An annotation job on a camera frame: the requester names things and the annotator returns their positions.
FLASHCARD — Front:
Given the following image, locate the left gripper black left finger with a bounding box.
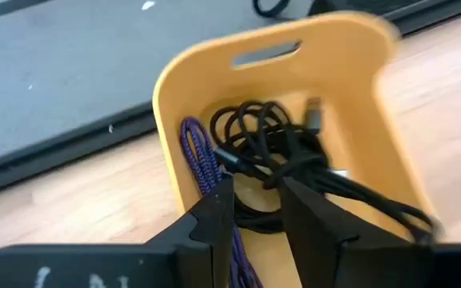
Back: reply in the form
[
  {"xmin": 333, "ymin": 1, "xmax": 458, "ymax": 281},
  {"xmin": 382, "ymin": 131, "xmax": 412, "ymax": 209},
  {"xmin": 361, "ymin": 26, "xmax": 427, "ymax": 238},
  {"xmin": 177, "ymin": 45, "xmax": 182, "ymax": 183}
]
[{"xmin": 0, "ymin": 174, "xmax": 236, "ymax": 288}]

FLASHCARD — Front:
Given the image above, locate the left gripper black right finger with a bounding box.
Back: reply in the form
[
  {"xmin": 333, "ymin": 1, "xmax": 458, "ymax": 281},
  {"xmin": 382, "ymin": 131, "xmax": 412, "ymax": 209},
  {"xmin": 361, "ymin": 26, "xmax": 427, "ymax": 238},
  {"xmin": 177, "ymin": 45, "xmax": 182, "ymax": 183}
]
[{"xmin": 281, "ymin": 176, "xmax": 461, "ymax": 288}]

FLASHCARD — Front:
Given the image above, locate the black cable silver plug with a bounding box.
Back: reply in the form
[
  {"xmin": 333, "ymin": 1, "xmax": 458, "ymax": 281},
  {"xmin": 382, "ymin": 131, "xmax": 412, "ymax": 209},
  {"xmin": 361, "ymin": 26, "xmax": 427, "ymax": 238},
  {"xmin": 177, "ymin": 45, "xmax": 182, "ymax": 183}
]
[{"xmin": 232, "ymin": 151, "xmax": 442, "ymax": 246}]

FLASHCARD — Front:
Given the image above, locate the purple braided cable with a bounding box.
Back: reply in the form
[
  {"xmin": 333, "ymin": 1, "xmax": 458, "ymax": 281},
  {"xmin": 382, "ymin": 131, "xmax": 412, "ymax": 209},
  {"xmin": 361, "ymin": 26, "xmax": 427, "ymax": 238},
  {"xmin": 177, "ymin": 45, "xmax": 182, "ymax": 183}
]
[{"xmin": 178, "ymin": 116, "xmax": 264, "ymax": 288}]

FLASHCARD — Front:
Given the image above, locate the thin black cable grey plug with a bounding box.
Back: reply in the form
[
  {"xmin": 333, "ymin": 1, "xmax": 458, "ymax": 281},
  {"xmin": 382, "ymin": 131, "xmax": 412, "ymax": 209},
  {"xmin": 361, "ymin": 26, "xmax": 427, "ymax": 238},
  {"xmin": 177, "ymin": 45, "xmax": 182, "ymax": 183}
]
[{"xmin": 208, "ymin": 95, "xmax": 330, "ymax": 189}]

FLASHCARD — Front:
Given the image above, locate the yellow plastic bin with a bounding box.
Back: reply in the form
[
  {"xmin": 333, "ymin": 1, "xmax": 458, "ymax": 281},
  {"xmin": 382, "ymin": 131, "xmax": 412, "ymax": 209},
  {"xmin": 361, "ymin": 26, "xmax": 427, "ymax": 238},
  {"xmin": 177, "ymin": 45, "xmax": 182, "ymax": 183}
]
[{"xmin": 151, "ymin": 10, "xmax": 439, "ymax": 288}]

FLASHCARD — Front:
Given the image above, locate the black floor cable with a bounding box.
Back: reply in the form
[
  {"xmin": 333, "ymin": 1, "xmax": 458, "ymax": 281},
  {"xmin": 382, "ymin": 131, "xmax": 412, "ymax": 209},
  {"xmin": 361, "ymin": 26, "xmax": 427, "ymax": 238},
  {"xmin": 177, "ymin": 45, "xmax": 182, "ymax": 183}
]
[{"xmin": 252, "ymin": 0, "xmax": 291, "ymax": 19}]

